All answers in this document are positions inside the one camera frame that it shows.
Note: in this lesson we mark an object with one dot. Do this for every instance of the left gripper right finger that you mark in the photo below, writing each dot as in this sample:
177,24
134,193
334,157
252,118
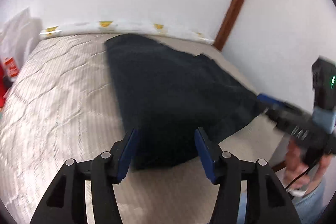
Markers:
267,200

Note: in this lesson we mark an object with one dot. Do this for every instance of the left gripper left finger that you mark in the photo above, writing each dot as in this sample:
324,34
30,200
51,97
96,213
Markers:
64,199

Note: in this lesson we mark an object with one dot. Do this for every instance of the black sweatshirt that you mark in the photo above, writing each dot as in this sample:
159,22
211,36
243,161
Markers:
167,94

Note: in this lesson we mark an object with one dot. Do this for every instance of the blue sleeve forearm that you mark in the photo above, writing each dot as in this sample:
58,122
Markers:
310,207

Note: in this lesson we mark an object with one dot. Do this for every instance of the person's right hand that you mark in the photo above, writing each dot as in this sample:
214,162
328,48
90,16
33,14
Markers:
295,167

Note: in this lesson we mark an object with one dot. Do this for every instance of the striped quilted mattress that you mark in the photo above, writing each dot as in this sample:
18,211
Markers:
62,106

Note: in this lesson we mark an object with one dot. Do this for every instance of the red paper shopping bag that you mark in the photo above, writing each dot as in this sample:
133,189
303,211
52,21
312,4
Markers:
5,84

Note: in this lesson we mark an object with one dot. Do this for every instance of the white plastic shopping bag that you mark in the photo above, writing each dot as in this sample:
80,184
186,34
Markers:
19,37

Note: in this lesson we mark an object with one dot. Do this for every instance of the white duck print pillow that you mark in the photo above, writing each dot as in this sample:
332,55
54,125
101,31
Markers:
126,27

